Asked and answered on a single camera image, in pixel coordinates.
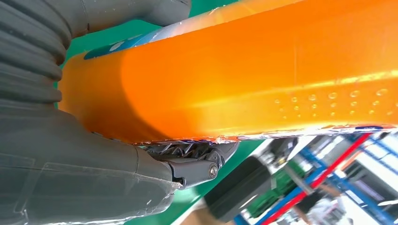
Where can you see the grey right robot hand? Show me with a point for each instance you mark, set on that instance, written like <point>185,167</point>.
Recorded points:
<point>77,186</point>

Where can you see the black zip carry case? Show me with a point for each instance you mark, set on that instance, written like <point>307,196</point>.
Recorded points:
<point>236,189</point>

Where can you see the green plastic crate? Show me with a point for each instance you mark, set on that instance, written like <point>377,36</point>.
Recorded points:
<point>273,192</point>

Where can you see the black electronic device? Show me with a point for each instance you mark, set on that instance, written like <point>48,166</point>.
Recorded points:
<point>281,149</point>

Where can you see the blue and red rack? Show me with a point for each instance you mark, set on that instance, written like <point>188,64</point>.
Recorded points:
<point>311,185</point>

